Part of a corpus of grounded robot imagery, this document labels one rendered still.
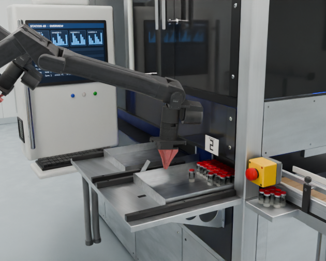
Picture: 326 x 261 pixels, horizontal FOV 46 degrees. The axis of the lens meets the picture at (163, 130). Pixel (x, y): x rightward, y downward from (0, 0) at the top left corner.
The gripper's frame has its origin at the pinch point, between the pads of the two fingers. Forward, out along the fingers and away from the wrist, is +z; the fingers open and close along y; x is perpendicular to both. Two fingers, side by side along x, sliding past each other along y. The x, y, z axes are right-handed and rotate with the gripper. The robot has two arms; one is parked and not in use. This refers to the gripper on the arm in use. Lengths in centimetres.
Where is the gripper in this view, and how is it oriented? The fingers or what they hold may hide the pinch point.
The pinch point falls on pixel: (165, 166)
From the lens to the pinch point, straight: 126.0
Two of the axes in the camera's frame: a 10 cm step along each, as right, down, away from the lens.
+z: -0.9, 9.8, 2.0
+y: 8.9, -0.1, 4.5
